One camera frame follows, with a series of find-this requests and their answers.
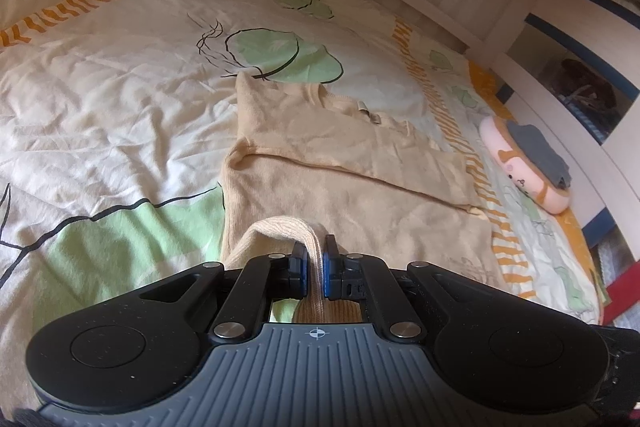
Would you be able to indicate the cream knit sweater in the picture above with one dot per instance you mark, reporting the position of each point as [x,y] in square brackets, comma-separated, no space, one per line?
[370,187]

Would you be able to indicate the grey folded cloth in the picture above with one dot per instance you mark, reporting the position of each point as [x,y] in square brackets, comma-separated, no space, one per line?
[542,152]

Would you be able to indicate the pink plush pillow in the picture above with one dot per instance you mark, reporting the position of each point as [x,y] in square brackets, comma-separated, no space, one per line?
[525,179]

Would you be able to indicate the dark object on shelf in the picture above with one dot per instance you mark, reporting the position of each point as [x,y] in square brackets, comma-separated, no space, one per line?
[587,82]

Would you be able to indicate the leaf print duvet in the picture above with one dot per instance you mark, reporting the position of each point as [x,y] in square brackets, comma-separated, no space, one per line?
[125,107]

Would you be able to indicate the red board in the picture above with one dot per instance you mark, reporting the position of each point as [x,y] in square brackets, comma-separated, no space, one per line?
[625,294]

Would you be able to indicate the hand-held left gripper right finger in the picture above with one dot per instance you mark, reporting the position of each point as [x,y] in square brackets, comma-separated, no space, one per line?
[327,274]

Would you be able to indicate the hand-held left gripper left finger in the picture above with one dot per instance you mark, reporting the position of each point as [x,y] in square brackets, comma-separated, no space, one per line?
[299,274]

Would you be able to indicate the orange bed sheet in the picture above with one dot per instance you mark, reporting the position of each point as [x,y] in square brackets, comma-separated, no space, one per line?
[575,217]

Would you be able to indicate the white shelf with blue trim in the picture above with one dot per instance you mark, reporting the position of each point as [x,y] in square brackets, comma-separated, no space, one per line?
[580,37]

